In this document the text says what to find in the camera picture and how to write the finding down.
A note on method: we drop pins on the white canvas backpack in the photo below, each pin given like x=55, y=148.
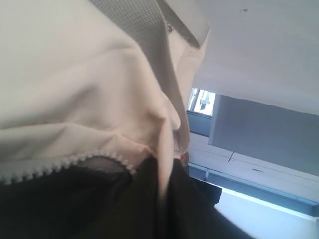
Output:
x=93, y=124

